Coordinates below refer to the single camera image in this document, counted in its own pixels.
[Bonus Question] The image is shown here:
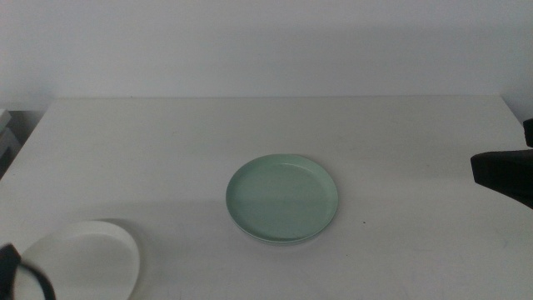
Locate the grey shallow bowl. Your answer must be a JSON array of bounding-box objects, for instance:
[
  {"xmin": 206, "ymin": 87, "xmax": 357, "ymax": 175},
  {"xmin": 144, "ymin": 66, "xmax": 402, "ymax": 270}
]
[{"xmin": 239, "ymin": 227, "xmax": 330, "ymax": 247}]

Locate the green shallow bowl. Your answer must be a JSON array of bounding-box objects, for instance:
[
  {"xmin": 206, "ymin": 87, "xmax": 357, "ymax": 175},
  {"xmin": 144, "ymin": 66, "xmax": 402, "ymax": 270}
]
[{"xmin": 225, "ymin": 153, "xmax": 340, "ymax": 244}]

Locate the white shallow bowl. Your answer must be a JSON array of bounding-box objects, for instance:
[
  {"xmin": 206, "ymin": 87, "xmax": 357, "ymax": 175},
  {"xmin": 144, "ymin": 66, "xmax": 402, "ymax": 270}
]
[{"xmin": 11, "ymin": 220, "xmax": 142, "ymax": 300}]

